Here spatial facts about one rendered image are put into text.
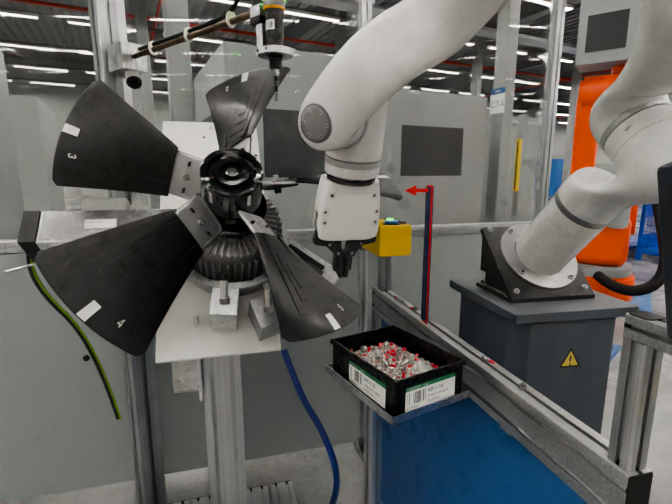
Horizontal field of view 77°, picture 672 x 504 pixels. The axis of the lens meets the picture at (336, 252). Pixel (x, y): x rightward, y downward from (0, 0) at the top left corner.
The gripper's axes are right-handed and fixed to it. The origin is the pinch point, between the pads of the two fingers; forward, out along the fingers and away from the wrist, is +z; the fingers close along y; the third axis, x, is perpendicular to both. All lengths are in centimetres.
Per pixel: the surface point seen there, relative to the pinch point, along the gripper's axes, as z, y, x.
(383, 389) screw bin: 19.6, -6.5, 10.5
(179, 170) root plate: -7.4, 27.0, -28.1
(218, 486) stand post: 70, 23, -12
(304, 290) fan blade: 6.6, 5.6, -2.6
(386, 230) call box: 14, -26, -41
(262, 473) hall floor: 129, 7, -54
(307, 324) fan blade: 8.9, 6.3, 4.2
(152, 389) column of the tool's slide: 80, 44, -59
